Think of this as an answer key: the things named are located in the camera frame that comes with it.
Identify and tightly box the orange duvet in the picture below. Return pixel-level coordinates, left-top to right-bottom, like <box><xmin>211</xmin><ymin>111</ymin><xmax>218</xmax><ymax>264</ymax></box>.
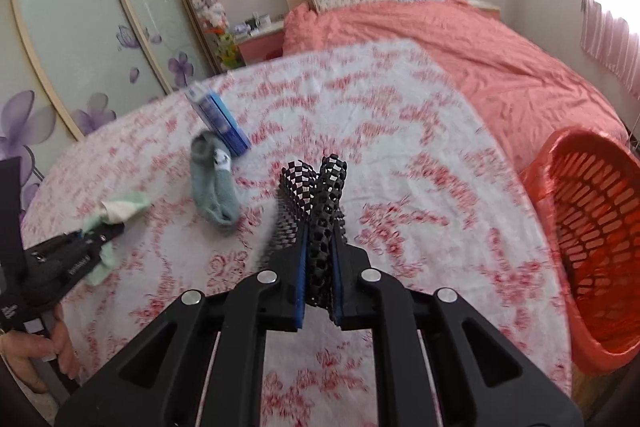
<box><xmin>282</xmin><ymin>0</ymin><xmax>628</xmax><ymax>172</ymax></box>

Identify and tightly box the flower print sliding wardrobe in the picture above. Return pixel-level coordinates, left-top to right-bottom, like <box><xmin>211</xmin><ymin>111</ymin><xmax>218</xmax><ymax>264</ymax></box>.
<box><xmin>0</xmin><ymin>0</ymin><xmax>216</xmax><ymax>188</ymax></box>

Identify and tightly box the pink floral tablecloth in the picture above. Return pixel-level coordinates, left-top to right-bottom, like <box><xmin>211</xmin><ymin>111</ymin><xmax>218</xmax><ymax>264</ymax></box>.
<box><xmin>20</xmin><ymin>42</ymin><xmax>573</xmax><ymax>427</ymax></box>

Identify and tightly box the blue and white box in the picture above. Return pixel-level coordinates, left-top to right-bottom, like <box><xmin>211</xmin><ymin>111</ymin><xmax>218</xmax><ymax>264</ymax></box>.
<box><xmin>185</xmin><ymin>82</ymin><xmax>252</xmax><ymax>158</ymax></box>

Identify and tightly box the orange plastic basket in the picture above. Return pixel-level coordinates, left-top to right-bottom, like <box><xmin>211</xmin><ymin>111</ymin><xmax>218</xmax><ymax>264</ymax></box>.
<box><xmin>520</xmin><ymin>127</ymin><xmax>640</xmax><ymax>375</ymax></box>

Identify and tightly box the person's left hand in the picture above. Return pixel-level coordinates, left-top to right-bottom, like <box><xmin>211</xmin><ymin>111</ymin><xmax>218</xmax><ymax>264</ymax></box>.
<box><xmin>0</xmin><ymin>301</ymin><xmax>82</xmax><ymax>394</ymax></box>

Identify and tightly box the grey-green sock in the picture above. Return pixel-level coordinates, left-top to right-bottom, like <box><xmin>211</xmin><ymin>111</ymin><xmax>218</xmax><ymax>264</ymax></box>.
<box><xmin>190</xmin><ymin>131</ymin><xmax>241</xmax><ymax>237</ymax></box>

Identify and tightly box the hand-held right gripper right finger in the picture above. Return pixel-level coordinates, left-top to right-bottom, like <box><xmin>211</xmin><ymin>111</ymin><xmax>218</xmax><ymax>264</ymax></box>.
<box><xmin>330</xmin><ymin>232</ymin><xmax>585</xmax><ymax>427</ymax></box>

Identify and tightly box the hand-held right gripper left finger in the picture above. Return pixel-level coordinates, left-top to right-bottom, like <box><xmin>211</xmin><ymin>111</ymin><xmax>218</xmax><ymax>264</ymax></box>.
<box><xmin>54</xmin><ymin>227</ymin><xmax>308</xmax><ymax>427</ymax></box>

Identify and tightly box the green plush toy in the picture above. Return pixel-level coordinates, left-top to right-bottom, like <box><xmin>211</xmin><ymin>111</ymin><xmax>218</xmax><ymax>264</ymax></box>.
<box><xmin>215</xmin><ymin>32</ymin><xmax>241</xmax><ymax>70</ymax></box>

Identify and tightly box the black mesh mat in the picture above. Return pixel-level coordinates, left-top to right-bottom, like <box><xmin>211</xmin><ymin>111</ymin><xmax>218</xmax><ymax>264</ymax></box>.
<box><xmin>260</xmin><ymin>153</ymin><xmax>349</xmax><ymax>323</ymax></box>

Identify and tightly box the pink and white nightstand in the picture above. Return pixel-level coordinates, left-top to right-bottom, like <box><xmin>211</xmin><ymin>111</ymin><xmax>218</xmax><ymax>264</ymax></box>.
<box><xmin>235</xmin><ymin>21</ymin><xmax>286</xmax><ymax>68</ymax></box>
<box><xmin>465</xmin><ymin>0</ymin><xmax>502</xmax><ymax>20</ymax></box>

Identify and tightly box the green and white cloth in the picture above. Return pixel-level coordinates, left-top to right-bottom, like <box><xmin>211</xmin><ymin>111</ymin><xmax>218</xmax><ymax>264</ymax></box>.
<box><xmin>80</xmin><ymin>191</ymin><xmax>153</xmax><ymax>286</ymax></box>

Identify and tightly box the pink curtain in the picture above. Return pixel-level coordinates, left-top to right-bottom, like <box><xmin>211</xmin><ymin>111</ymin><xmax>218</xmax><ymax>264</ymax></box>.
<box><xmin>580</xmin><ymin>0</ymin><xmax>640</xmax><ymax>100</ymax></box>

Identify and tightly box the clear plush toy display tube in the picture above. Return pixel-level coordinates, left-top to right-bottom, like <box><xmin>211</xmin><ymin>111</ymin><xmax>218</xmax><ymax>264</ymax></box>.
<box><xmin>185</xmin><ymin>0</ymin><xmax>241</xmax><ymax>72</ymax></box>

